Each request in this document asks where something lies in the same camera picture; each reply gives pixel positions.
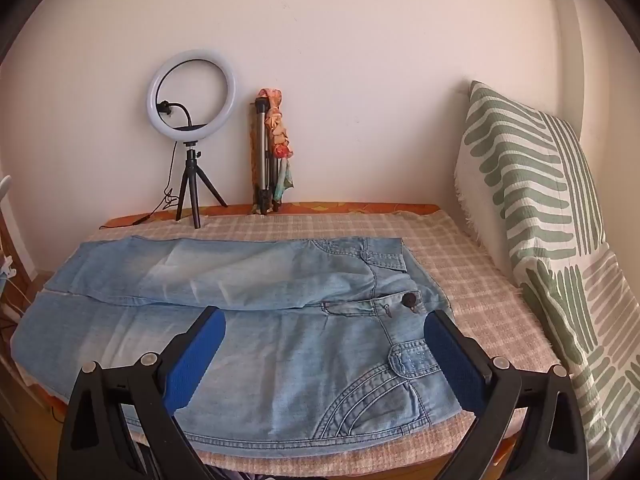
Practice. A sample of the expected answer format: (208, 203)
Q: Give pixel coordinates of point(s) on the green striped white pillow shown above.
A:
(525, 160)

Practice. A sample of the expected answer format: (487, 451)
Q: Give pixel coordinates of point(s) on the folded tripod with colourful cloth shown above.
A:
(277, 125)

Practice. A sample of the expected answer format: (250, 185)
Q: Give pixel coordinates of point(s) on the orange patterned mattress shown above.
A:
(325, 207)

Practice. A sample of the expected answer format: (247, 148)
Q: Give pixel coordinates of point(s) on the folded silver tripod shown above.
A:
(259, 150)

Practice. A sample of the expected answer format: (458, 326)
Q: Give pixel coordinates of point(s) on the beige checked blanket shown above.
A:
(475, 280)

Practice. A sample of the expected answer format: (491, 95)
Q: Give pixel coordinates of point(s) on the light blue denim pants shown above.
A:
(280, 350)

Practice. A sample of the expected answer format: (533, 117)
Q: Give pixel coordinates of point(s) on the white clip lamp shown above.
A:
(4, 190)

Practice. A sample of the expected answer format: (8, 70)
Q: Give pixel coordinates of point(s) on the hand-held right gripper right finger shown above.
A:
(450, 360)

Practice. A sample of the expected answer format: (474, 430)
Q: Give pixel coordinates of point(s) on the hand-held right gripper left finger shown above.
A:
(200, 355)

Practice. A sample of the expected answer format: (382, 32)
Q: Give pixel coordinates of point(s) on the small black tripod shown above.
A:
(191, 170)

